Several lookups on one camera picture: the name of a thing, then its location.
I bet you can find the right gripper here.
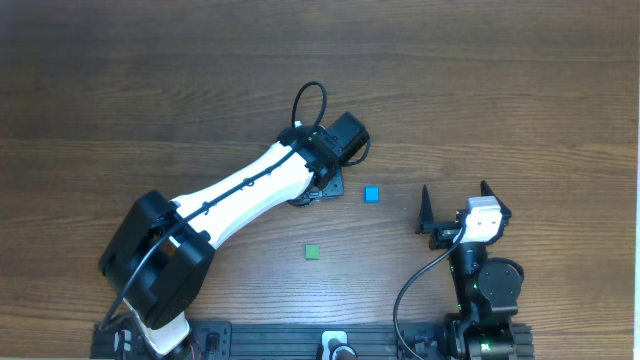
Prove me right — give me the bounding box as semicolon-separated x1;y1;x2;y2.
416;180;513;251

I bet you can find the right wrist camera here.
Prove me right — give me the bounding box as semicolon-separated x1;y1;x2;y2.
458;195;504;245

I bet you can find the mounting rail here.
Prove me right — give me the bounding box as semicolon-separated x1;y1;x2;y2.
91;320;535;360

